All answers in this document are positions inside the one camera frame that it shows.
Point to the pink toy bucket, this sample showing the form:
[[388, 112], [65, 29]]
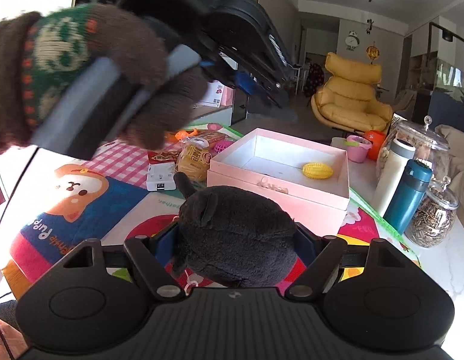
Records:
[[356, 147]]

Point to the left hand in knitted glove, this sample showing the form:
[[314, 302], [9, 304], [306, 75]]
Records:
[[82, 75]]

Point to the pink cardboard box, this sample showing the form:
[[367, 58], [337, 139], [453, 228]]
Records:
[[270, 164]]

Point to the white thermos bottle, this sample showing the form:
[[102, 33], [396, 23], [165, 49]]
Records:
[[398, 155]]

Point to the teal thermos bottle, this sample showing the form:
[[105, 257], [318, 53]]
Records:
[[409, 193]]

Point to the large glass nut jar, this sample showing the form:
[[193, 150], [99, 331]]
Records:
[[431, 148]]

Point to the clear packaged bread slices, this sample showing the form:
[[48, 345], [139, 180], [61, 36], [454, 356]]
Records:
[[211, 137]]

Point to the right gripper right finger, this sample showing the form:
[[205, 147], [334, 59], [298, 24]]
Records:
[[321, 256]]

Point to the panda wall clock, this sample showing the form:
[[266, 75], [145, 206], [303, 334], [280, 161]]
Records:
[[352, 41]]

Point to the yellow corn toy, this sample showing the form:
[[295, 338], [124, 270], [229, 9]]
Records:
[[317, 171]]

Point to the orange pumpkin bucket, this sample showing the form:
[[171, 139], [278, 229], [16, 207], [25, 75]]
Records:
[[376, 138]]

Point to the glass fish tank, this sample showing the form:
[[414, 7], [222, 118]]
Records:
[[449, 79]]

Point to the yellow lounge chair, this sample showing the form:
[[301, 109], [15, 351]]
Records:
[[347, 101]]

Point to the colourful play mat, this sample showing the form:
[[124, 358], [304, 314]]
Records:
[[62, 202]]

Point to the red snack packet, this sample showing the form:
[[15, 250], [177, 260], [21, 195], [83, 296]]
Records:
[[162, 156]]

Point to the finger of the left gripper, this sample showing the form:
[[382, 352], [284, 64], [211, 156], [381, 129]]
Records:
[[269, 103]]

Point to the black plush toy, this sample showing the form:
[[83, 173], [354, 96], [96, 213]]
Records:
[[233, 237]]

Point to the small glass seed jar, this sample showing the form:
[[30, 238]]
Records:
[[435, 215]]

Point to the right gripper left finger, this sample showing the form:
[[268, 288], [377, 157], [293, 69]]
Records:
[[148, 258]]

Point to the yellow round wall ornament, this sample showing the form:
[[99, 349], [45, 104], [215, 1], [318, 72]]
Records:
[[372, 52]]

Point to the yellow packaged bread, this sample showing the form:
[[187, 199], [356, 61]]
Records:
[[195, 157]]

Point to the pink plastic strainer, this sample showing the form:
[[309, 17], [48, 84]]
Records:
[[223, 143]]

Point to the white SF parcel box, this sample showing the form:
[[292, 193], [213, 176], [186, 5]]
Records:
[[218, 95]]

